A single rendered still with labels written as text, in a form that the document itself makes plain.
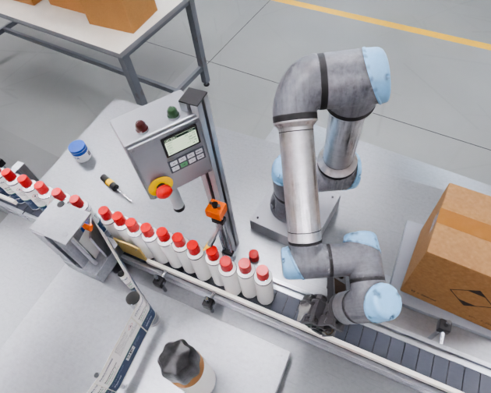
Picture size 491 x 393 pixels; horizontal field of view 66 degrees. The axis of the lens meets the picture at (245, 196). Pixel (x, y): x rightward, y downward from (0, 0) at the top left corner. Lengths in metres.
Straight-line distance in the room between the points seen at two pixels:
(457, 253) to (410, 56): 2.66
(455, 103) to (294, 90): 2.51
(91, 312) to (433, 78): 2.91
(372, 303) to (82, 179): 1.26
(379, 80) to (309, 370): 0.80
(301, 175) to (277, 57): 2.72
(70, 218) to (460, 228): 1.05
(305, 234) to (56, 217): 0.71
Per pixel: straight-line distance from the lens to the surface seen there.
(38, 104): 3.69
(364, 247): 0.86
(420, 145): 2.85
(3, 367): 1.41
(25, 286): 1.54
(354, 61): 0.82
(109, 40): 2.52
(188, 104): 0.80
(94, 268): 1.31
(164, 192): 0.87
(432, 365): 1.22
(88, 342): 1.30
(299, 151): 0.80
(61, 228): 1.17
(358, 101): 0.84
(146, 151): 0.81
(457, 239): 1.10
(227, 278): 1.08
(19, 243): 1.65
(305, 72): 0.80
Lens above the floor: 2.01
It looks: 55 degrees down
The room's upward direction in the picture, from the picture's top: 9 degrees counter-clockwise
